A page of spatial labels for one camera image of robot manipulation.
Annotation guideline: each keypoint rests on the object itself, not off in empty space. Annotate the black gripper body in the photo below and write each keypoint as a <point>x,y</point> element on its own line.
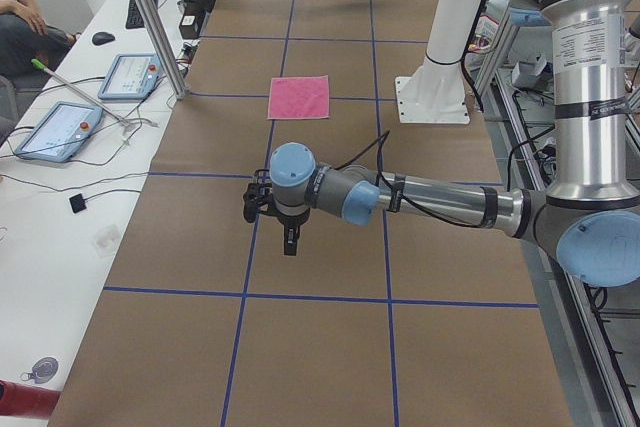
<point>291,220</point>

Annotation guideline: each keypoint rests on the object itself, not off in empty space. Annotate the pink and grey towel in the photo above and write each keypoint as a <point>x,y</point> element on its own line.
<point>299,98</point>

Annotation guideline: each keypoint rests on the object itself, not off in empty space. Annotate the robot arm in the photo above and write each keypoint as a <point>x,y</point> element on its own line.
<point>590,109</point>

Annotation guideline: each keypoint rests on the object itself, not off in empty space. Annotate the black box with label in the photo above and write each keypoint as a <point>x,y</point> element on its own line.
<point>193,19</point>

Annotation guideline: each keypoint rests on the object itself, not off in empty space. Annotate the small black square pad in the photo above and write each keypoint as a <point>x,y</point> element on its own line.
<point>77,203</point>

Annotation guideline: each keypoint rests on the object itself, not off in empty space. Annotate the far teach pendant tablet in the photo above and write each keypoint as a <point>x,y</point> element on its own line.
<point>131,77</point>

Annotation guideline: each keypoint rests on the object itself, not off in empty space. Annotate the teach pendant tablet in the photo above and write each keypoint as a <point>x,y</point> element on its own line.
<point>61,132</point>
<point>131,77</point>

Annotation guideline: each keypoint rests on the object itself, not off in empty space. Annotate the black computer mouse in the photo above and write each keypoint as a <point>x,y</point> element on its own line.
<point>102,38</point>

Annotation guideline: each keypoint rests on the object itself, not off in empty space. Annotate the near teach pendant tablet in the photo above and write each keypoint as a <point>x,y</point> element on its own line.
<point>61,132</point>

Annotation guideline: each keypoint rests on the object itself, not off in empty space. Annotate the round metal disc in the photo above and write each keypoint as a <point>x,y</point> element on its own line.
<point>43,371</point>

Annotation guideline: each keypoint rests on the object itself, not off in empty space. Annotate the metal rod green tip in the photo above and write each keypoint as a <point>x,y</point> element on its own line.
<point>42,67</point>

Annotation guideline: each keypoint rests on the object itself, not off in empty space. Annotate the seated person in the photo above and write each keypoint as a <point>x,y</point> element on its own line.
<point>26,35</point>

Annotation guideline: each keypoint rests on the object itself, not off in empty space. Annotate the red cylinder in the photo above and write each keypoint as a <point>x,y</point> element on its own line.
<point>24,401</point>

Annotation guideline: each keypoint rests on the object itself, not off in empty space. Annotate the aluminium frame post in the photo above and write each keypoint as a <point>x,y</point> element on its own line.
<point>163,49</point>

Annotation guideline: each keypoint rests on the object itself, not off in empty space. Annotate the white pedestal column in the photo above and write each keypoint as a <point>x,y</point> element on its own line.
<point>435,93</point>

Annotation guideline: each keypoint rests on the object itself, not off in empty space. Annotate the aluminium side frame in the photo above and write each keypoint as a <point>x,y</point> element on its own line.
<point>580,260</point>

